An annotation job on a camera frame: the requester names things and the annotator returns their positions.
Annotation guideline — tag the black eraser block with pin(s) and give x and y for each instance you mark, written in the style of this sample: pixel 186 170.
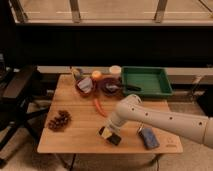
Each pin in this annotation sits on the black eraser block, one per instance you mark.
pixel 114 139

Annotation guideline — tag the green plastic tray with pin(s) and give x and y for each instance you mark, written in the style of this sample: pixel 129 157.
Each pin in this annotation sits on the green plastic tray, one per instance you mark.
pixel 153 81

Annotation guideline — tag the blue sponge cloth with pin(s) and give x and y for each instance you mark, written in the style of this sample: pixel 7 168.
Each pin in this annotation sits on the blue sponge cloth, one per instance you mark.
pixel 149 138

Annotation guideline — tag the orange fruit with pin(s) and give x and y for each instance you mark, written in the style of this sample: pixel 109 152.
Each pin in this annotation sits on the orange fruit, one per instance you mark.
pixel 96 75

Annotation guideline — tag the black office chair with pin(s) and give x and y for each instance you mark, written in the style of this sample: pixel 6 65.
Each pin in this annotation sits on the black office chair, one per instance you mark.
pixel 17 90

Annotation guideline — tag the bunch of dark grapes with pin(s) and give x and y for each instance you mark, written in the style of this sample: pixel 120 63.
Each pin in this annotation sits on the bunch of dark grapes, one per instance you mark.
pixel 59 122

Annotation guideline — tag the white cup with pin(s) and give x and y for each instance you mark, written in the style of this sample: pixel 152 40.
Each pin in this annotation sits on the white cup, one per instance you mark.
pixel 115 71

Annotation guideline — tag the orange carrot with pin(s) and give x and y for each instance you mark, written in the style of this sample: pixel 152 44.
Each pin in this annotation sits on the orange carrot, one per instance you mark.
pixel 99 107

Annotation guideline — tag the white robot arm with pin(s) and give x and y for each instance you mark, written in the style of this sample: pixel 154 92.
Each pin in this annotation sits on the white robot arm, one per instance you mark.
pixel 193 127

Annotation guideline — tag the dark purple bowl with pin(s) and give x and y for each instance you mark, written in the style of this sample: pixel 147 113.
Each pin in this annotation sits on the dark purple bowl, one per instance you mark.
pixel 108 80

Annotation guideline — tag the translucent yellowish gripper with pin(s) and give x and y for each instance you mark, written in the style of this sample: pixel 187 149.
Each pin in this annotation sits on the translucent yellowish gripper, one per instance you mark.
pixel 106 133

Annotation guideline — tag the glass jar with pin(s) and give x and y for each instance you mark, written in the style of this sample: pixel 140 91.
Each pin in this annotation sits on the glass jar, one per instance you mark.
pixel 77 73

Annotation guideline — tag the red bowl with cloth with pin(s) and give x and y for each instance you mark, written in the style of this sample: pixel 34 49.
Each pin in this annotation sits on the red bowl with cloth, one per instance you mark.
pixel 85 86

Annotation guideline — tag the black handled utensil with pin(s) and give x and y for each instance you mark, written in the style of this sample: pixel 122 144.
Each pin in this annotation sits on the black handled utensil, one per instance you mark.
pixel 128 87

